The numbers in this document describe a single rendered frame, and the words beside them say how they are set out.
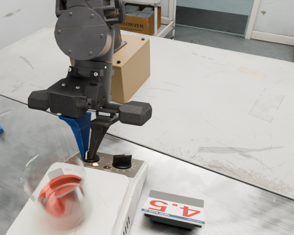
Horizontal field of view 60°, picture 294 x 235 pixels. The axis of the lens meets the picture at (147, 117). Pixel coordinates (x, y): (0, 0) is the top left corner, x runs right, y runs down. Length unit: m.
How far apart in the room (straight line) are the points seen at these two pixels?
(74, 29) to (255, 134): 0.42
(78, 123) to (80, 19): 0.16
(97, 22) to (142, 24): 2.22
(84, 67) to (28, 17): 1.77
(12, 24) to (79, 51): 1.76
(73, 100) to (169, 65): 0.48
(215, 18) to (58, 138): 2.88
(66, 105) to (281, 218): 0.36
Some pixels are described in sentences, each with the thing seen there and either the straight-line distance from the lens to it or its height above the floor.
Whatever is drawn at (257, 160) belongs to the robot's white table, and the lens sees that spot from 0.53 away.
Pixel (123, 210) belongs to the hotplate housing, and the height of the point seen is 0.97.
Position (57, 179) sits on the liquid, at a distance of 0.33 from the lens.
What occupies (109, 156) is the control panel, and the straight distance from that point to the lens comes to 0.45.
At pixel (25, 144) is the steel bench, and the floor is 0.90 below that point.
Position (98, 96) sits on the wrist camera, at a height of 1.09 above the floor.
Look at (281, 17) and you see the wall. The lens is 3.19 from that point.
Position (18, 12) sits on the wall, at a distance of 2.08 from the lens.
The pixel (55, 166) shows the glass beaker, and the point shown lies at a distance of 0.32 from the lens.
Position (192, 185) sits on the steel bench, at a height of 0.90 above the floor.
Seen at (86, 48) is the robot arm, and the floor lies 1.15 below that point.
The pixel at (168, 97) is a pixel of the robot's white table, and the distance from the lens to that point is 0.63.
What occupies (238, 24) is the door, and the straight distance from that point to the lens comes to 3.24.
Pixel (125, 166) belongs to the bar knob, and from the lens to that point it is 0.41.
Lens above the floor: 1.28
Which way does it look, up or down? 42 degrees down
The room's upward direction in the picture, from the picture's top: 2 degrees counter-clockwise
